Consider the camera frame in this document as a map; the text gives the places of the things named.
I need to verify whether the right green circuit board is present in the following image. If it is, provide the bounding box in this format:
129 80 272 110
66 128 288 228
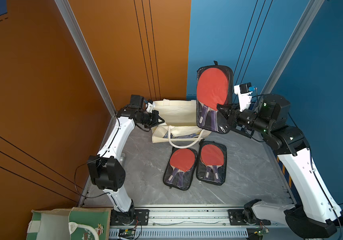
253 229 270 240

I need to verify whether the ping pong paddle case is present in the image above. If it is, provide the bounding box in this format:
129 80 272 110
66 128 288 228
196 61 234 134
196 140 227 186
162 147 198 191

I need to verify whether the green white christmas bag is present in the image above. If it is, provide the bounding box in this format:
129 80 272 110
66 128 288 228
26 207 112 240

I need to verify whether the green circuit board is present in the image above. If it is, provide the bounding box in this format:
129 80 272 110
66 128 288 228
117 229 136 240
253 229 270 240

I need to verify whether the cream canvas tote bag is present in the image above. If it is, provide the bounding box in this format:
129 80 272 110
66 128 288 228
151 99 211 149

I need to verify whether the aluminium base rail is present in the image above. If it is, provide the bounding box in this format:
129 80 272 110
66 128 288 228
109 205 299 240

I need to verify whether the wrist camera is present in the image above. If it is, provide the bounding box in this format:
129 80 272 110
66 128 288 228
128 95 155 113
234 83 257 112

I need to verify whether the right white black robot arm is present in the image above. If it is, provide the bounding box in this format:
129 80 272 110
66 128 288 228
217 94 343 239

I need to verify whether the left green circuit board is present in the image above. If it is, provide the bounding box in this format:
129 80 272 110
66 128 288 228
117 229 136 240

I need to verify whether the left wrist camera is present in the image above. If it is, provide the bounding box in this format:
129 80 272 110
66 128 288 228
128 95 155 113

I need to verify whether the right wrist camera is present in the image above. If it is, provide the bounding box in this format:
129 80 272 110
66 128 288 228
234 83 257 112

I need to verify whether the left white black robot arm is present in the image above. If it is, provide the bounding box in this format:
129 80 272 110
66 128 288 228
87 105 164 225

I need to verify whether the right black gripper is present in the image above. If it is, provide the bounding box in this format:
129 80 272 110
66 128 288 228
218 102 274 137

